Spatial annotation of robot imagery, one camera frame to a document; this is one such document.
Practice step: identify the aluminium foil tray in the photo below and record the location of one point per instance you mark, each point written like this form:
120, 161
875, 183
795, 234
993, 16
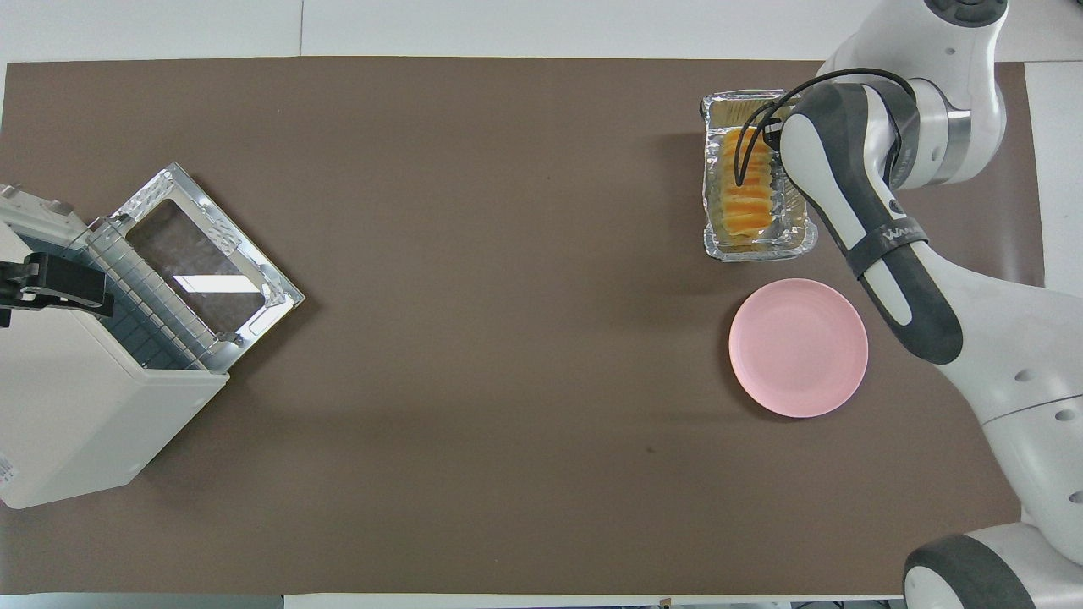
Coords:
719, 245

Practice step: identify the sliced golden bread loaf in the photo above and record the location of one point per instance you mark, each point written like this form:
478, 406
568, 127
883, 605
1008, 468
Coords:
744, 203

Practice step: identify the metal oven rack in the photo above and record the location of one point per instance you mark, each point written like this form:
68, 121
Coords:
152, 296

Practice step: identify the brown table mat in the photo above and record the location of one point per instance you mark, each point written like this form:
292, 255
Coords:
508, 338

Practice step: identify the glass oven door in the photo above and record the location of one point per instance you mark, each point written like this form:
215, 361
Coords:
203, 254

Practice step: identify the pink round plate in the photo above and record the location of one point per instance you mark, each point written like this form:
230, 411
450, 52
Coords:
799, 348

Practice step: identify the white toaster oven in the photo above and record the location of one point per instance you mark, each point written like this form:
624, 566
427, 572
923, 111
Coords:
76, 406

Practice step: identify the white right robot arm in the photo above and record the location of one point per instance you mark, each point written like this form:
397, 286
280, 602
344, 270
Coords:
998, 355

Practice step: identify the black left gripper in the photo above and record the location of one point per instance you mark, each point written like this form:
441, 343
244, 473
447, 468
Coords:
68, 277

